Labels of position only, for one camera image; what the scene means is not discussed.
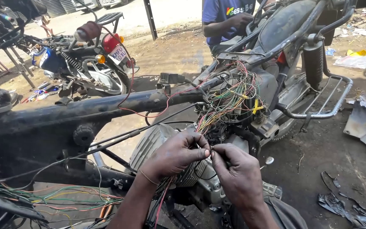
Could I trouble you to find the person's right hand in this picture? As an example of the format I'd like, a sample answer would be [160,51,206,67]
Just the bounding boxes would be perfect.
[210,143,265,212]

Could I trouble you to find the person's left hand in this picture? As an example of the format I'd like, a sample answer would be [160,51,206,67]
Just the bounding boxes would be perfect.
[139,130,211,186]

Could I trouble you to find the multicoloured wiring harness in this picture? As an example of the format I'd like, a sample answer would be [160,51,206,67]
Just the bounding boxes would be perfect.
[194,60,268,150]

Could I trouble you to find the silver motorcycle engine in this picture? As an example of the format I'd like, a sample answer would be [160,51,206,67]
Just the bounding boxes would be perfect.
[129,123,282,210]

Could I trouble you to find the thin wrist band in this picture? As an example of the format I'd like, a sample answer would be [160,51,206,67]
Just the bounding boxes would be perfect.
[139,169,161,186]

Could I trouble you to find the person's grey trouser leg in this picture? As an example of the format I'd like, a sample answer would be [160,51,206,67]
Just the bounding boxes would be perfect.
[264,195,309,229]

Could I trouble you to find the black electrical connector block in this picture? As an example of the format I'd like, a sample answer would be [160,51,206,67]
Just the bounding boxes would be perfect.
[157,73,187,96]

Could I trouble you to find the torn black plastic scraps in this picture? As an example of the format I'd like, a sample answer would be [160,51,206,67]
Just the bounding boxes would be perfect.
[317,171,366,229]

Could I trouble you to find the chrome rear carrier rack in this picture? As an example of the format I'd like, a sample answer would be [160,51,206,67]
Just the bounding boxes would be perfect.
[277,75,354,120]

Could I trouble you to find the blue parked motorcycle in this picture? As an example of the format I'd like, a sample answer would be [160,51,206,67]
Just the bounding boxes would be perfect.
[24,12,140,102]

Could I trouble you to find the black rear shock absorber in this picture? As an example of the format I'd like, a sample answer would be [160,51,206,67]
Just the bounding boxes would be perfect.
[303,33,325,91]

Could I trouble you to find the scattered tools on ground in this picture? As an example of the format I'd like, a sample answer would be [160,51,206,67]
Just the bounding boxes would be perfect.
[20,82,63,104]

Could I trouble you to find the clear plastic bag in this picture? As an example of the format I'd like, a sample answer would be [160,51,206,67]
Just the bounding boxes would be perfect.
[333,55,366,70]

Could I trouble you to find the heap of roadside litter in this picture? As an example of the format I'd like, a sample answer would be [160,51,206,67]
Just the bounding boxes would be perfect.
[334,6,366,39]

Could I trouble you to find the black control cable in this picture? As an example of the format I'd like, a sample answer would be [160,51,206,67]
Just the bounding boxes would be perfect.
[88,102,209,153]

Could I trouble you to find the black stripped motorcycle frame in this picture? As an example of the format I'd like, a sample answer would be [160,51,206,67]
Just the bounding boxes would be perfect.
[0,0,358,191]

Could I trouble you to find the black metal post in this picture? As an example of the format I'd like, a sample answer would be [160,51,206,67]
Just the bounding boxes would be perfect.
[143,0,158,41]

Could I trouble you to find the metal stand frame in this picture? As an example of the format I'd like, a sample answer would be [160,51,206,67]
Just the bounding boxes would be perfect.
[0,45,37,89]

